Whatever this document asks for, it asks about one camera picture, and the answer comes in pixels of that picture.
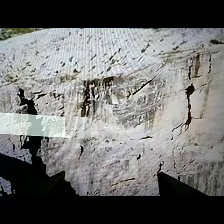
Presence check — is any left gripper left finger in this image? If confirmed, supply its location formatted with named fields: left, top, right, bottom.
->
left=46, top=170, right=80, bottom=197

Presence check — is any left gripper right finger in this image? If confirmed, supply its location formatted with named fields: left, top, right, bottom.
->
left=157, top=171, right=208, bottom=197

